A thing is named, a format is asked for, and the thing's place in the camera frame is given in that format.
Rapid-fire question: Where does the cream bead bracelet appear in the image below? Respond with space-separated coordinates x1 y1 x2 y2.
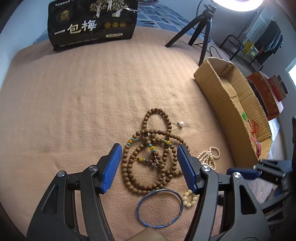
181 189 200 208

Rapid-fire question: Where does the brown wooden bead necklace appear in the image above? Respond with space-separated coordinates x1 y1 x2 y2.
121 107 190 196

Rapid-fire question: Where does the green jade pendant red cord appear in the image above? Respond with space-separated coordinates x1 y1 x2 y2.
240 111 261 135

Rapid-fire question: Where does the white pearl stud earring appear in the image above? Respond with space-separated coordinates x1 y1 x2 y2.
174 121 185 127

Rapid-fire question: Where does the brown cardboard box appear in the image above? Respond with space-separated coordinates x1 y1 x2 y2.
194 57 272 168

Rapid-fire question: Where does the orange patterned box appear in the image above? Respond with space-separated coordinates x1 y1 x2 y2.
247 71 283 121

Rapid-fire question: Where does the tan bed blanket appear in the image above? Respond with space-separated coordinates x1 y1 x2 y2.
0 25 285 241

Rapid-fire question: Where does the red book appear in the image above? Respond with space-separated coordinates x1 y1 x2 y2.
268 75 288 101

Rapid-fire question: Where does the window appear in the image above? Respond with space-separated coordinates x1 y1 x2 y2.
285 58 296 88

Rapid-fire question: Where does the black metal rack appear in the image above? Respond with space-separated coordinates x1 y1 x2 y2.
219 3 283 70

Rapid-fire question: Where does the black snack bag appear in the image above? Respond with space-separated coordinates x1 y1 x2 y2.
47 0 138 51

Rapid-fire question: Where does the black tripod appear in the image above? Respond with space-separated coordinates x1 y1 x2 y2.
165 1 216 66

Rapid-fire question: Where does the blue bangle bracelet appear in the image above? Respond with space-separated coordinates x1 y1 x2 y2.
135 188 185 230

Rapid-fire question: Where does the black power cable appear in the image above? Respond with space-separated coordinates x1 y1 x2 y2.
194 0 234 62

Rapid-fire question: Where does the bright ring light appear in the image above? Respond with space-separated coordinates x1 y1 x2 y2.
213 0 264 12

